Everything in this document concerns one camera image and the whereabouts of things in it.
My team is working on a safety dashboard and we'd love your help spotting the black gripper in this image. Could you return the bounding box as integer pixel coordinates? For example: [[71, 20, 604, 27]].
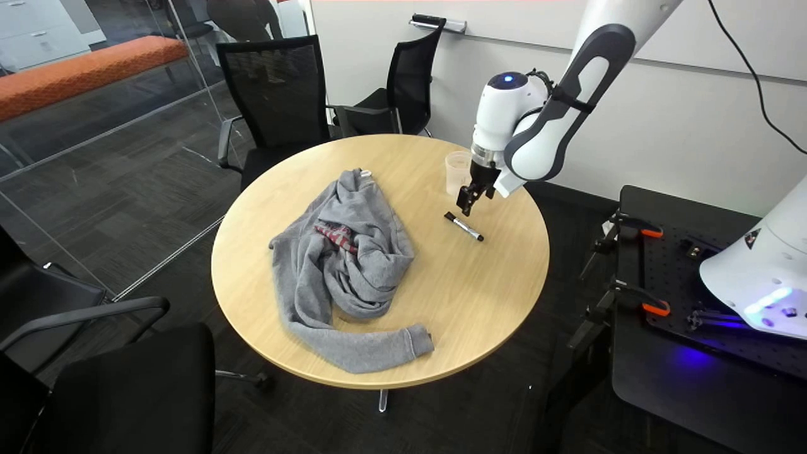
[[455, 159, 503, 218]]

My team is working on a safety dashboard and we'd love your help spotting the black and silver marker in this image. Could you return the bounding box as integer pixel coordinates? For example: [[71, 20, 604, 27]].
[[441, 209, 486, 246]]

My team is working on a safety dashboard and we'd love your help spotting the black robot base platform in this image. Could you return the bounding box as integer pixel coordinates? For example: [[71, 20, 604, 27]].
[[538, 185, 807, 454]]

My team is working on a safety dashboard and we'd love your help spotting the translucent plastic measuring cup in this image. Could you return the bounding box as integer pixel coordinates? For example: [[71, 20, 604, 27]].
[[441, 149, 480, 202]]

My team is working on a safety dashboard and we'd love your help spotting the whiteboard marker tray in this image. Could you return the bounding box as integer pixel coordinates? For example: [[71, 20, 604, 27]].
[[408, 12, 469, 38]]

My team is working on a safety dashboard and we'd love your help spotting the grey hoodie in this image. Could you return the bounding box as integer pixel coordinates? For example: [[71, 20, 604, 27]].
[[267, 166, 437, 376]]

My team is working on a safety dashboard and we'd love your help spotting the black mesh office chair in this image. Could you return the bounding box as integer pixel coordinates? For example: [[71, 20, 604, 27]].
[[331, 19, 450, 140], [214, 33, 332, 189]]

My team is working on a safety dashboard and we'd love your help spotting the black perforated mounting board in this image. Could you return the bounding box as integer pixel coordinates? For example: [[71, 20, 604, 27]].
[[625, 220, 807, 386]]

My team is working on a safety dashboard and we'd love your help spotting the orange upholstered bench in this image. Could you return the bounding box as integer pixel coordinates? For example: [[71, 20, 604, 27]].
[[0, 33, 193, 126]]

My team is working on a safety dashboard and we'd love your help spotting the orange handled black clamp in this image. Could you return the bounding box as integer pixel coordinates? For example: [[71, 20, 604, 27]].
[[567, 277, 677, 354], [588, 213, 669, 260]]

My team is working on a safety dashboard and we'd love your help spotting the black hanging wall cable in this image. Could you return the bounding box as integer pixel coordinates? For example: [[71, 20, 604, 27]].
[[704, 0, 807, 159]]

